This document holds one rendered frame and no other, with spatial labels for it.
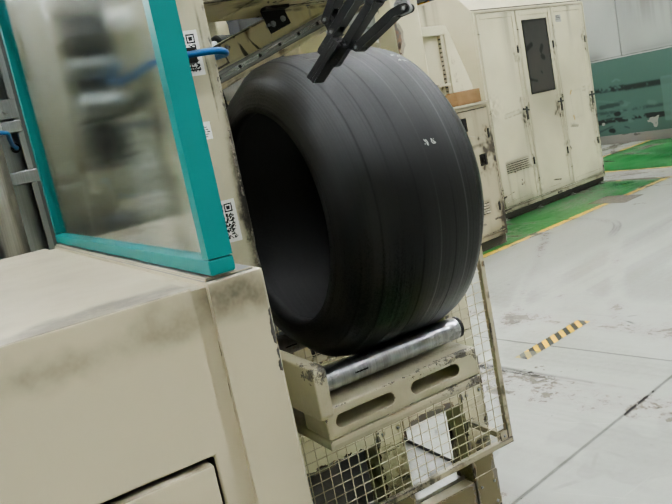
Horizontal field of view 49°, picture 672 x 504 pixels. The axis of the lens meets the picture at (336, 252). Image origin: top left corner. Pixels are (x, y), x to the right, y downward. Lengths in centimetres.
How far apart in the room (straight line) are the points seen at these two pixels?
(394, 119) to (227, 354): 81
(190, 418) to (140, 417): 3
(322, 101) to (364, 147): 11
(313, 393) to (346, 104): 50
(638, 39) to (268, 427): 1289
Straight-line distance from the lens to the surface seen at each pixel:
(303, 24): 187
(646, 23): 1324
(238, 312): 52
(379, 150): 122
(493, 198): 653
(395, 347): 142
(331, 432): 134
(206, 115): 130
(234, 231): 131
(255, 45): 181
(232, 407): 54
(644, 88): 1323
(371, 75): 134
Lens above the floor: 136
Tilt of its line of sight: 10 degrees down
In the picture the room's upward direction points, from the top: 11 degrees counter-clockwise
